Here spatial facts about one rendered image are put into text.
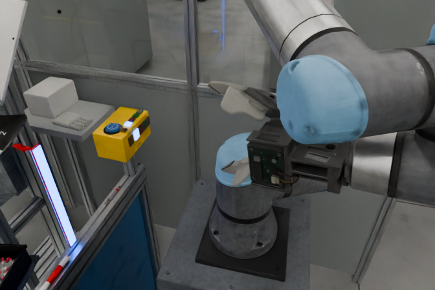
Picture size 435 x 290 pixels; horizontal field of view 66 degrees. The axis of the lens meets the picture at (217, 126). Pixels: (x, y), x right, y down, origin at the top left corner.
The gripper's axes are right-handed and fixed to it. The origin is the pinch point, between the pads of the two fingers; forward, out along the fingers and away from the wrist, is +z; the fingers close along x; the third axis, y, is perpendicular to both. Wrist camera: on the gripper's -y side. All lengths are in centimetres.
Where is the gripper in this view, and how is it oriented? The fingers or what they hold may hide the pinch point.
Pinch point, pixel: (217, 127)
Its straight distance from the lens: 51.4
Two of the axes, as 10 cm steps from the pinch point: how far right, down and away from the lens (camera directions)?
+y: -4.9, 4.7, -7.3
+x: 1.3, 8.7, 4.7
